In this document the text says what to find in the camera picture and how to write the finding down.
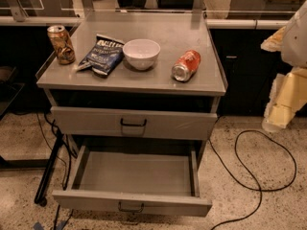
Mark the white bowl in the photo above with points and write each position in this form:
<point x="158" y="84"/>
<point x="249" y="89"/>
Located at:
<point x="141" y="54"/>

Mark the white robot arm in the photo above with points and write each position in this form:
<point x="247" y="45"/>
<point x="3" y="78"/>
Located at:
<point x="291" y="40"/>

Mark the grey drawer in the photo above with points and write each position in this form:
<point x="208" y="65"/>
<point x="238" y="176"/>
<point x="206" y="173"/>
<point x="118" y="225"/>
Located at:
<point x="134" y="123"/>
<point x="158" y="181"/>

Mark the orange soda can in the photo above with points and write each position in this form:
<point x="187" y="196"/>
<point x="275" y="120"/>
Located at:
<point x="186" y="66"/>

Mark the white horizontal rail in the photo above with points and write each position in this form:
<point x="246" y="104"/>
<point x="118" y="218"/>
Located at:
<point x="212" y="23"/>

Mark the black table leg frame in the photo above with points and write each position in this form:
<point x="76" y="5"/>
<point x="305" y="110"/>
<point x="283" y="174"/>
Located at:
<point x="46" y="164"/>

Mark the blue potato chip bag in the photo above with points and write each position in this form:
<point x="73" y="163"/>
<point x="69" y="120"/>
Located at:
<point x="103" y="58"/>

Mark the crushed gold soda can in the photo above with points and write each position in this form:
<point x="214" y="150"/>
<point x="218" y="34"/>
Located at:
<point x="62" y="44"/>

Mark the grey drawer cabinet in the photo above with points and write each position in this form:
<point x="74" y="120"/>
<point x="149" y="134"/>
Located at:
<point x="167" y="86"/>

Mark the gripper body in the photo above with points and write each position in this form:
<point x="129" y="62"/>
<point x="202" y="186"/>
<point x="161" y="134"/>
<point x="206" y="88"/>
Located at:
<point x="295" y="42"/>

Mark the grey top drawer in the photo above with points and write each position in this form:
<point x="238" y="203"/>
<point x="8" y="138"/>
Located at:
<point x="134" y="123"/>

